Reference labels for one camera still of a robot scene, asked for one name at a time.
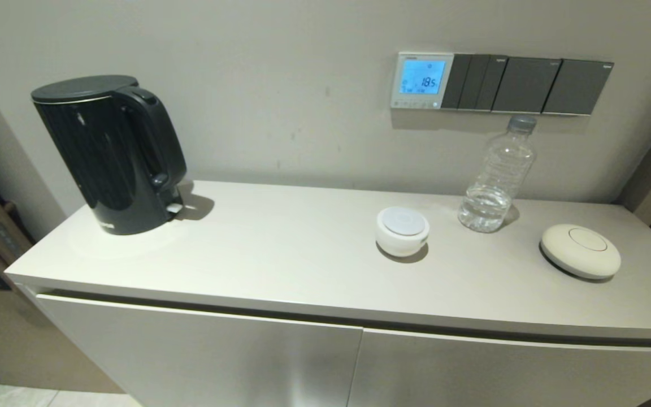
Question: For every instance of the white wall thermostat panel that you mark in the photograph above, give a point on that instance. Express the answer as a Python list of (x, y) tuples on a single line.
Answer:
[(421, 77)]

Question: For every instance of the small white round speaker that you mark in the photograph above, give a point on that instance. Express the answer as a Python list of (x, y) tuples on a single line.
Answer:
[(402, 237)]

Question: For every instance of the white sideboard cabinet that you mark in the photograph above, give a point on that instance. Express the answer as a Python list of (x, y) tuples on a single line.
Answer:
[(246, 249)]

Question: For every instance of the clear plastic water bottle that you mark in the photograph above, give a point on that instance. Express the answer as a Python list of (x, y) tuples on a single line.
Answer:
[(495, 186)]

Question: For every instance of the white cabinet door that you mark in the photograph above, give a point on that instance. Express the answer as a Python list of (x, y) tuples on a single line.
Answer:
[(500, 373), (201, 362)]

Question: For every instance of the black electric kettle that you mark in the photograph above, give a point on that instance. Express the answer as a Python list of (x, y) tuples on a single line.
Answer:
[(105, 152)]

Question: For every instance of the cream round disc device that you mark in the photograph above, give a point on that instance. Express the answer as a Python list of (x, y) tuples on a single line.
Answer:
[(580, 251)]

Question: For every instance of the light brown wooden door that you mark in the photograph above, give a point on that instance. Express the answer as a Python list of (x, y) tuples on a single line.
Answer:
[(9, 339)]

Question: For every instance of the grey triple rocker wall switch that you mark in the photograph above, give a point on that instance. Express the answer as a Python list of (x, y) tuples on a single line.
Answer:
[(474, 82)]

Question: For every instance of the grey single wall switch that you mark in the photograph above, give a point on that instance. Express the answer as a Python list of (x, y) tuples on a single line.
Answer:
[(526, 85), (577, 87)]

